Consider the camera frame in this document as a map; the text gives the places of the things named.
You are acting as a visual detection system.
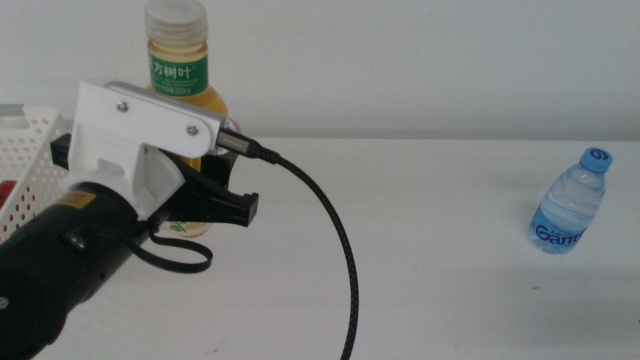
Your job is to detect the red cola can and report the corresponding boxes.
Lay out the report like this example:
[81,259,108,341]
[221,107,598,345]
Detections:
[0,180,17,210]

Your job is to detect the clear water bottle blue cap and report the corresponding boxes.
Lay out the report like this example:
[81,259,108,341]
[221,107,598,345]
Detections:
[527,146,614,256]

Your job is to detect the white perforated plastic basket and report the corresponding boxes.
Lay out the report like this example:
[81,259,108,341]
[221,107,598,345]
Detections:
[0,104,75,246]

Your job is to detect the thin black left gripper cable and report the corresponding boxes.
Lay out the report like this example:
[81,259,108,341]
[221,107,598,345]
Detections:
[130,230,215,275]

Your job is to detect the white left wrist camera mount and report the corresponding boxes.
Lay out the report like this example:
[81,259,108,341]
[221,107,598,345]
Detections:
[61,80,229,222]

